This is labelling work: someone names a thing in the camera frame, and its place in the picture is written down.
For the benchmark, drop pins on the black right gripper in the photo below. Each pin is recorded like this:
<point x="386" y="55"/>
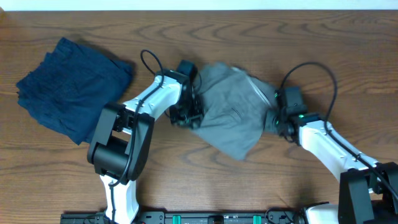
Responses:
<point x="274" y="113"/>

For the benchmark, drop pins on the folded navy blue shorts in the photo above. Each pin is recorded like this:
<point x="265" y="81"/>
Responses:
<point x="68" y="90"/>

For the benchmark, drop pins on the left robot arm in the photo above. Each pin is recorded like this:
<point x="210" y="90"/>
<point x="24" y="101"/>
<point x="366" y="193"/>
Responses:
<point x="120" y="145"/>

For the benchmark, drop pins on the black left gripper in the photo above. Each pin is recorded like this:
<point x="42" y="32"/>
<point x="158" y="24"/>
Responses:
<point x="196" y="119"/>

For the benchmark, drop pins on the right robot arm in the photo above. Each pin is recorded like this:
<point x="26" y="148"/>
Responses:
<point x="368" y="188"/>

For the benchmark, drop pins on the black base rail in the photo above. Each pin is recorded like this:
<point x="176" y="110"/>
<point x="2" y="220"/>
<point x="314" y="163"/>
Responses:
<point x="202" y="217"/>

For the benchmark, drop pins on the grey shorts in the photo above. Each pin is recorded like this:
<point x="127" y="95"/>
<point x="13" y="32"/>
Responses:
<point x="235" y="106"/>

